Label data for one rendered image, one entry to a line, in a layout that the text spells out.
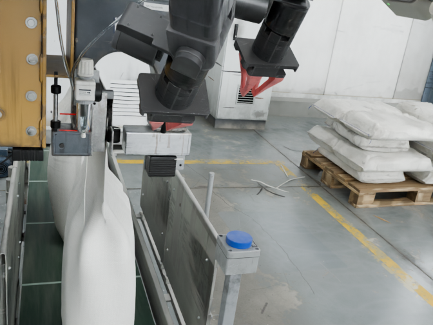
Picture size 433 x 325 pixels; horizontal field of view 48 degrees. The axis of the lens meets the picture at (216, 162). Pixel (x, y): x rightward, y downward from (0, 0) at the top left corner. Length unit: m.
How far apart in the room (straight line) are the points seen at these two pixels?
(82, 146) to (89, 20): 0.25
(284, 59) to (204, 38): 0.33
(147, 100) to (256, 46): 0.22
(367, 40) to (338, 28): 0.43
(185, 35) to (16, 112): 0.56
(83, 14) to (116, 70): 2.84
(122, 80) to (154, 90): 3.14
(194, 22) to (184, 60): 0.06
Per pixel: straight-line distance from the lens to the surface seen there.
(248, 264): 1.13
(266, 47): 0.81
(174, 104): 0.69
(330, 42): 5.91
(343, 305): 2.55
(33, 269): 1.84
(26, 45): 1.01
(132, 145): 1.07
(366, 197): 3.66
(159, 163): 1.10
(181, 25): 0.54
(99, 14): 1.00
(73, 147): 1.05
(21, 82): 1.03
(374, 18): 6.18
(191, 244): 1.57
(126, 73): 3.84
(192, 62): 0.56
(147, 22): 0.62
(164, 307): 1.60
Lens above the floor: 1.39
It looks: 20 degrees down
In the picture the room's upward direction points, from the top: 8 degrees clockwise
